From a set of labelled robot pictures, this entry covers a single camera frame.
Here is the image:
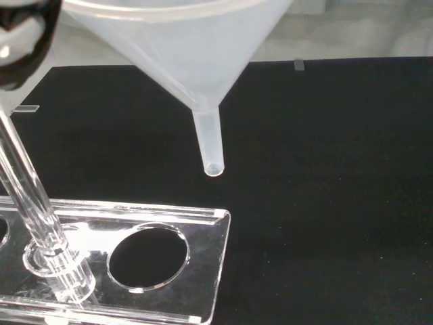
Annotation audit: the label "clear acrylic funnel stand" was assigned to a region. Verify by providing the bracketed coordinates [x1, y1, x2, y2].
[0, 97, 233, 325]

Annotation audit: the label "black cloth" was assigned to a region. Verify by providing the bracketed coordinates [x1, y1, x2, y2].
[0, 56, 433, 325]

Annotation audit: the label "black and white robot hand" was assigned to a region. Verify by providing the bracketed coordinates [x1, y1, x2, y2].
[0, 0, 64, 91]

